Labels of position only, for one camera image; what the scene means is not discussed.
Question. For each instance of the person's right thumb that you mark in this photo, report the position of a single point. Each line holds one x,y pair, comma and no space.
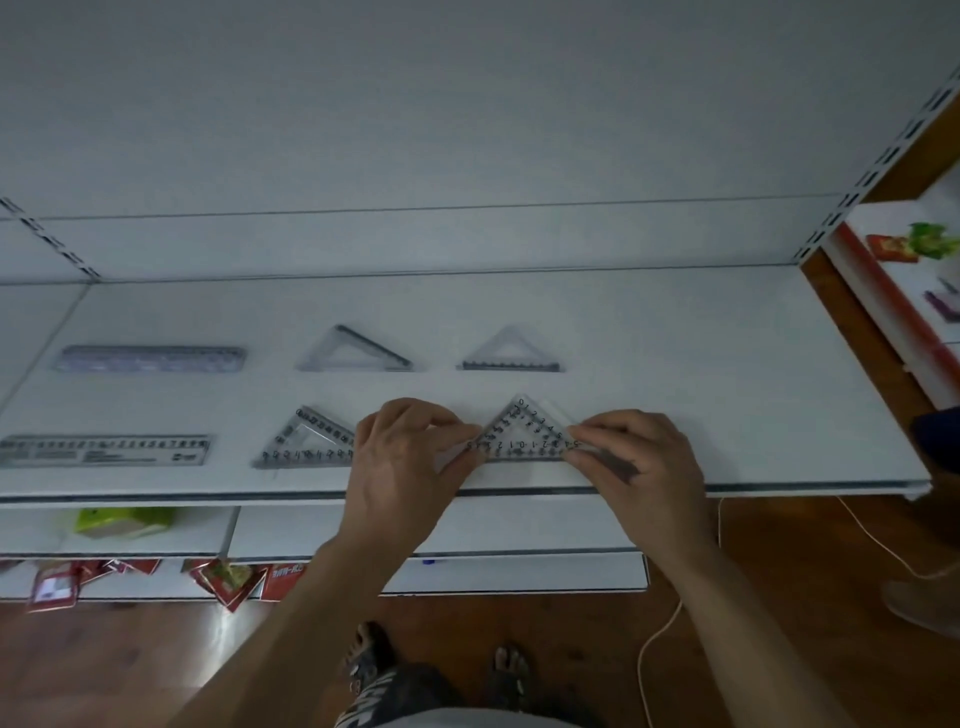
585,461

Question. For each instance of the person's right hand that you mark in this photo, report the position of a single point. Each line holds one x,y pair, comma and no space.
660,487

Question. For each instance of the purple packet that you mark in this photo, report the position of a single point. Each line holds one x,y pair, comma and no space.
943,306

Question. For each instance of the white shelf with red edge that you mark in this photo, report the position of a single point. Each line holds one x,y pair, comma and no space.
900,300

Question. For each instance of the clear isosceles triangle ruler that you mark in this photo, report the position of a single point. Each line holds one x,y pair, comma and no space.
525,435
511,358

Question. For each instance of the clear right-angle set square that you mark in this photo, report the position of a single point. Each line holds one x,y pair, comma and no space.
307,446
360,352

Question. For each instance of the person's left forearm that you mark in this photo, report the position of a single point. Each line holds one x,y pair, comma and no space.
285,637

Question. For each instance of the white metal shelf board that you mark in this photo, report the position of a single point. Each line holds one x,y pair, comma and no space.
712,390

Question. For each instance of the person's left thumb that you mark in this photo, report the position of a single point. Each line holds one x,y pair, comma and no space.
457,465

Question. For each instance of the person's left sandal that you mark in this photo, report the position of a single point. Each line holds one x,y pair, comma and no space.
367,652

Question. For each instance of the person's right forearm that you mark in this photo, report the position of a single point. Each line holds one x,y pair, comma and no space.
735,645

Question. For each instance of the clear straight ruler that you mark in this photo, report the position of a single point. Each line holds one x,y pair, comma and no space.
105,450
150,358

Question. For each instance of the person's left hand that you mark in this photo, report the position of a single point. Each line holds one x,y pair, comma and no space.
390,480

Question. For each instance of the person's right sandal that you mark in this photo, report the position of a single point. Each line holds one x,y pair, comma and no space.
511,675

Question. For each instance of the slotted white shelf upright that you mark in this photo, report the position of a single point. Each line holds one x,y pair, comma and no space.
49,238
877,165

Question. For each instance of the person's sandal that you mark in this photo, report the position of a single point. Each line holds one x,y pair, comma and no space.
367,652
511,675

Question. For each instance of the red snack packet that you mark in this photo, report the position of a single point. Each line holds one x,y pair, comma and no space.
135,565
283,579
229,581
54,585

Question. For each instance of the person's patterned shorts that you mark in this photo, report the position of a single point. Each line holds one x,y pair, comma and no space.
420,701

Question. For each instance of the green leafy packet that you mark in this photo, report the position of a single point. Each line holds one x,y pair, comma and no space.
934,240

